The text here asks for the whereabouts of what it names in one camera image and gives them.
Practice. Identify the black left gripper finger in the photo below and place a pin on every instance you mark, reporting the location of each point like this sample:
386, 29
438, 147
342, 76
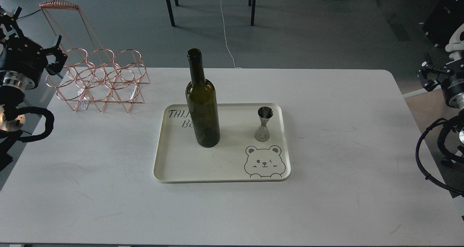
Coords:
8, 21
55, 67

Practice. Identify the cream bear serving tray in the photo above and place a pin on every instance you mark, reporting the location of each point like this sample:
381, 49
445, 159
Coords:
238, 157

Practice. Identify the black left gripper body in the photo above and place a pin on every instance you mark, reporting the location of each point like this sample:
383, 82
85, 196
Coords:
23, 56

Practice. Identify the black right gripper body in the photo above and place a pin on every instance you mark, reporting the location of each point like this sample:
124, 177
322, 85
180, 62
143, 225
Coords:
453, 91

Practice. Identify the black case on floor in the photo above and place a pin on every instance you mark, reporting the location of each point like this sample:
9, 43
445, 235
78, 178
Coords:
445, 19

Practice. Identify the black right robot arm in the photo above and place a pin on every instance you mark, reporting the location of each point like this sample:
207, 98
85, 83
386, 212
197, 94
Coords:
455, 125

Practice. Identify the steel double jigger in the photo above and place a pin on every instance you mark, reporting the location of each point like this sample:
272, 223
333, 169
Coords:
262, 133

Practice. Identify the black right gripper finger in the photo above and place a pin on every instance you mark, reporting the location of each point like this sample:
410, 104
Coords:
444, 64
428, 83

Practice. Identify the dark green wine bottle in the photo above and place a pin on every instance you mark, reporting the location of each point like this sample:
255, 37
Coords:
201, 101

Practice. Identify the black table legs left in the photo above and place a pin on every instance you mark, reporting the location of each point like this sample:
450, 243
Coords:
170, 11

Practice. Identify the black table legs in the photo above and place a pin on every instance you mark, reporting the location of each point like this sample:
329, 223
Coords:
170, 11
252, 4

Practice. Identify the black table legs right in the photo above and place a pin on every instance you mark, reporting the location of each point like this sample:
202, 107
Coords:
252, 4

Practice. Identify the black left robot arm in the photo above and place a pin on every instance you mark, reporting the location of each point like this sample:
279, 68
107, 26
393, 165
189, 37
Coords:
12, 94

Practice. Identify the rose gold wire wine rack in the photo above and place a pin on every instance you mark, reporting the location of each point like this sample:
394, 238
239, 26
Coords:
95, 76

